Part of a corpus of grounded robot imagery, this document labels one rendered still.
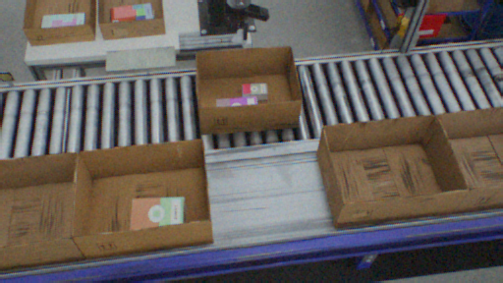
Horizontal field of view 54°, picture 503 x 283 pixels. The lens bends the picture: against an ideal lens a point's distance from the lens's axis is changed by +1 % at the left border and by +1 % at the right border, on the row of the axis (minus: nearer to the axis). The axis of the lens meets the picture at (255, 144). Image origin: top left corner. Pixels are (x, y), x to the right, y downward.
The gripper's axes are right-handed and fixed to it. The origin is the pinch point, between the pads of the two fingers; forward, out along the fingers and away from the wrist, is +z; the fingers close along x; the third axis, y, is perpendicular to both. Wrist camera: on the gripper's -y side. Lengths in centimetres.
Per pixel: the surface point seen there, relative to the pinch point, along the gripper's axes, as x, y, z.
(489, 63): 7, -110, 24
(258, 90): 13.6, -4.5, 17.4
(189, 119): 21.2, 25.1, 21.7
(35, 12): -49, 92, 28
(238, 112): 29.0, 5.9, 7.7
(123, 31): -28, 51, 23
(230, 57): 0.2, 5.7, 11.1
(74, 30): -29, 71, 20
